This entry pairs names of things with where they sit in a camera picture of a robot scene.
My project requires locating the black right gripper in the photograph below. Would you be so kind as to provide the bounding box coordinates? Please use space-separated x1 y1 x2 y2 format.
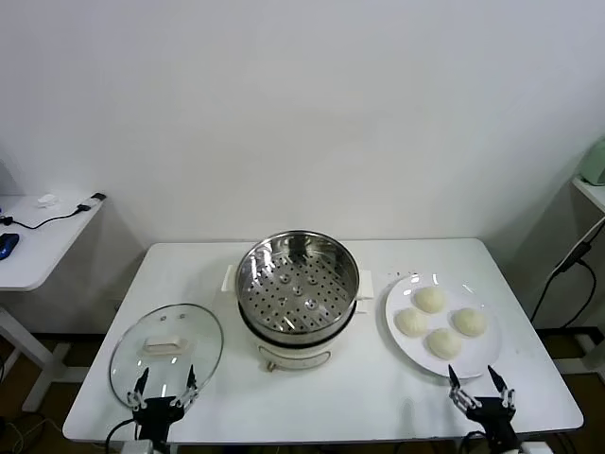
446 363 519 448

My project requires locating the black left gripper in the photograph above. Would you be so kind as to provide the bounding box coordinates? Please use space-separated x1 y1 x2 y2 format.
127 363 199 445

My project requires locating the white steamed baozi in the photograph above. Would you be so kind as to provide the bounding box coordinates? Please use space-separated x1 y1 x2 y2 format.
414 286 446 314
393 307 429 339
452 307 489 339
425 327 462 360

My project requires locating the glass pot lid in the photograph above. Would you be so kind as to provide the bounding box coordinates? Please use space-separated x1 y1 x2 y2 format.
109 303 225 412

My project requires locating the stainless steel steamer basket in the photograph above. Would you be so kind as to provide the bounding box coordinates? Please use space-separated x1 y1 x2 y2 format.
220 230 375 335

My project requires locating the white round plate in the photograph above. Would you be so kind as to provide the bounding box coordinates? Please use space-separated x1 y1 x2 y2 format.
384 272 503 379

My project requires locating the cream electric cooker pot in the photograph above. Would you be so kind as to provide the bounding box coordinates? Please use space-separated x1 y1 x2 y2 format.
235 297 370 375

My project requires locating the white side desk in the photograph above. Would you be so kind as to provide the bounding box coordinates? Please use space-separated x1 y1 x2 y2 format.
0 193 108 412

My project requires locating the blue computer mouse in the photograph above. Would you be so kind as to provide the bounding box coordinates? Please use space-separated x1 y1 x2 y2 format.
0 232 21 260

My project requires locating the pale green appliance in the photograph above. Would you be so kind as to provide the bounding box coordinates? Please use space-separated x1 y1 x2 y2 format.
577 136 605 186

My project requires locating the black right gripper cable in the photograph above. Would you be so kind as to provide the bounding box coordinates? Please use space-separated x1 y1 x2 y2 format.
456 429 483 454

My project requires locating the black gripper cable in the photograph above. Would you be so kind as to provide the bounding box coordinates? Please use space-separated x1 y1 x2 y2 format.
456 429 483 454
104 418 138 454

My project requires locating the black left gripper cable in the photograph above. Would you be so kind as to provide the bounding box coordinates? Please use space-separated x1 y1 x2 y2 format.
104 418 138 454

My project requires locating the black power cable with adapter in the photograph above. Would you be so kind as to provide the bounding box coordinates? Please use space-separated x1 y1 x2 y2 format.
528 238 597 327

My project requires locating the black desk cable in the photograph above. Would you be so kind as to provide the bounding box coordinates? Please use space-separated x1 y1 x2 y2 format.
0 192 106 231

